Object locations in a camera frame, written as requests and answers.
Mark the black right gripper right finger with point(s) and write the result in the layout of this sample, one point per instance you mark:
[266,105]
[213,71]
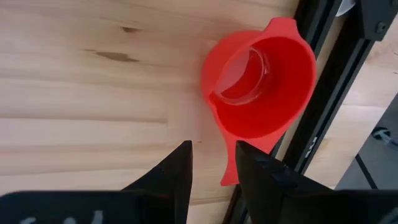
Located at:
[261,180]

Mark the black aluminium table frame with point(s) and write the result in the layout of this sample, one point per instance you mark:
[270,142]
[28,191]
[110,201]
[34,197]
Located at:
[332,90]

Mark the red measuring cup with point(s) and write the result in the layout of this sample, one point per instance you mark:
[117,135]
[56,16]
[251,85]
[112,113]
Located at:
[280,93]

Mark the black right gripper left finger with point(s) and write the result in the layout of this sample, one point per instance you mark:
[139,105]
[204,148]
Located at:
[180,174]

